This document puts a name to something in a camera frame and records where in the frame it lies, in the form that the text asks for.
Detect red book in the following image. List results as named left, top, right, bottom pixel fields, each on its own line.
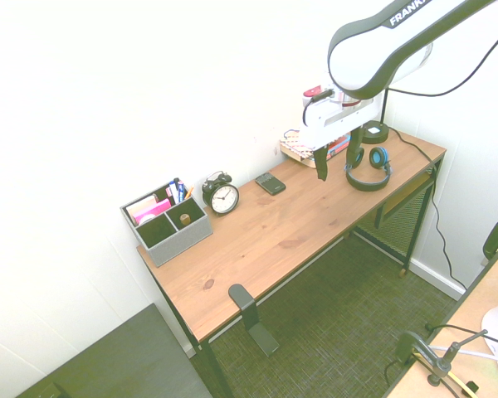
left=325, top=132, right=352, bottom=158

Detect wooden desk with black frame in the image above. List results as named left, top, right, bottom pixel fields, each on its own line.
left=135, top=124, right=447, bottom=398

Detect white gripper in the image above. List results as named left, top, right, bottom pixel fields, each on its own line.
left=300, top=98, right=384, bottom=182

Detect pink sticky note pad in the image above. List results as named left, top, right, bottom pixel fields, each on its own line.
left=133, top=198, right=173, bottom=226

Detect large black C-clamp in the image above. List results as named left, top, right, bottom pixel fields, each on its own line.
left=481, top=218, right=498, bottom=267

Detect light wooden robot table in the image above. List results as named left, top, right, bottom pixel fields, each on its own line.
left=384, top=247, right=498, bottom=398

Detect black twin-bell alarm clock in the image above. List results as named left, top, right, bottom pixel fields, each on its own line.
left=201, top=169, right=241, bottom=218

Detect black and blue headphones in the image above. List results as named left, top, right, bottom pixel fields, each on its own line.
left=343, top=146, right=393, bottom=193

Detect black headphone hanger hook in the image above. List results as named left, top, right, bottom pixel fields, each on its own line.
left=227, top=284, right=281, bottom=358

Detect black camera stand clamp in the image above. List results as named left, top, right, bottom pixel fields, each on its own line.
left=395, top=329, right=489, bottom=387

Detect beige notepad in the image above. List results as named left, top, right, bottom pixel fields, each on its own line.
left=125, top=193, right=158, bottom=217

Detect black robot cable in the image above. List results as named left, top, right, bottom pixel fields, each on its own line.
left=386, top=0, right=498, bottom=97

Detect black lamp base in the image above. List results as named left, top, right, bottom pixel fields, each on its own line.
left=364, top=85, right=390, bottom=145

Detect gray desk organizer box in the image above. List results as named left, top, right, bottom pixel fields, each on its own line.
left=120, top=182, right=214, bottom=268

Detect black lamp power cable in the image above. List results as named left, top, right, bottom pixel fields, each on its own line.
left=387, top=125, right=468, bottom=292

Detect black cabinet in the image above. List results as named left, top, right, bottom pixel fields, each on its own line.
left=13, top=302, right=213, bottom=398

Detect yellow ruler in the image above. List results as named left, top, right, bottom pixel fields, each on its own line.
left=413, top=351, right=479, bottom=398

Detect thin black cable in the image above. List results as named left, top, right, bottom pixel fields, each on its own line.
left=424, top=322, right=498, bottom=350

